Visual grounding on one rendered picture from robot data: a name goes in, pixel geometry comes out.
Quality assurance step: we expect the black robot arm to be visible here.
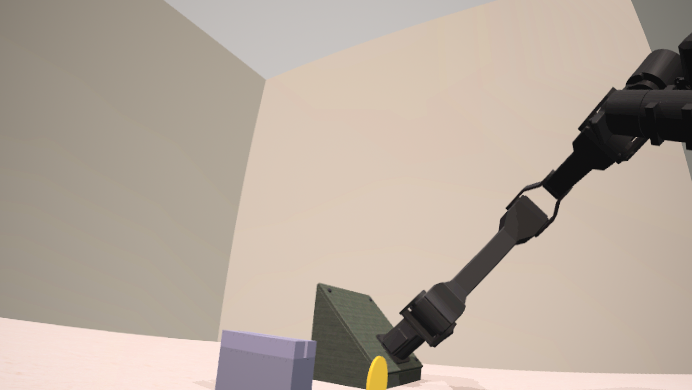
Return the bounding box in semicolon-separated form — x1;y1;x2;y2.
376;49;692;365

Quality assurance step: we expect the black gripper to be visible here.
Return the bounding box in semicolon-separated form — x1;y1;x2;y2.
639;33;692;151

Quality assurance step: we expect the gold coin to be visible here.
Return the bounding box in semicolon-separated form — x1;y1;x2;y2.
366;356;388;390

